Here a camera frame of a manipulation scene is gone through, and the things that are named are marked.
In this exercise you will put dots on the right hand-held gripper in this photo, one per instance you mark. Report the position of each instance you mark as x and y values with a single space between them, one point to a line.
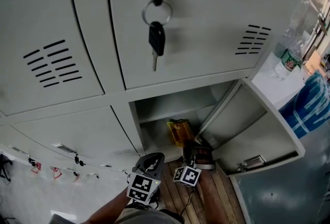
188 176

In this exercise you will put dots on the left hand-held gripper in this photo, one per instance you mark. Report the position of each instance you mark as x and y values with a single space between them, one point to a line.
140 186

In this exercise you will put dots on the yellow snack packet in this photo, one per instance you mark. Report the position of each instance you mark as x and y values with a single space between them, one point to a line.
180 132

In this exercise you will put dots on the grey metal locker cabinet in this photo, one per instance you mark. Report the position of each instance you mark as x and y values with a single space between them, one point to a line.
180 11

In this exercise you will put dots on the person's left forearm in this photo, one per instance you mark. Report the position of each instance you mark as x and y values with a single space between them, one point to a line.
108 208

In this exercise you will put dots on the person's right forearm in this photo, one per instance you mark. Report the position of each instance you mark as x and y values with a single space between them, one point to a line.
210 199

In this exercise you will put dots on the white block cabinet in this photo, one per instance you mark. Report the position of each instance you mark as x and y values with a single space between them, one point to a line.
281 88

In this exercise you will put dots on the person's right hand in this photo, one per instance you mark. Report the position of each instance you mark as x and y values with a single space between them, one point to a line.
203 155

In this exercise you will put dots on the wooden slat platform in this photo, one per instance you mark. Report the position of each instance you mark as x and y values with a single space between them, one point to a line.
178 202

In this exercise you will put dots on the person's grey shorts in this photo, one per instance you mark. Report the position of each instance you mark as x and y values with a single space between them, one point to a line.
144 217

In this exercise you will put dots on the black office chair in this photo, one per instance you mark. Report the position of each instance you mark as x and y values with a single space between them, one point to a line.
4 168

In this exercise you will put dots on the blue taped wrapped bundle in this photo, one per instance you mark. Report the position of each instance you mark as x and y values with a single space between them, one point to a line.
309 106

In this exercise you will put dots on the clear green-label water bottle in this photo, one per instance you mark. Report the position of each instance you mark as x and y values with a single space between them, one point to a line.
290 60

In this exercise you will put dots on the silver plastic-wrapped panel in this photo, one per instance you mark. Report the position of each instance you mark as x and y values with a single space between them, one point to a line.
309 6

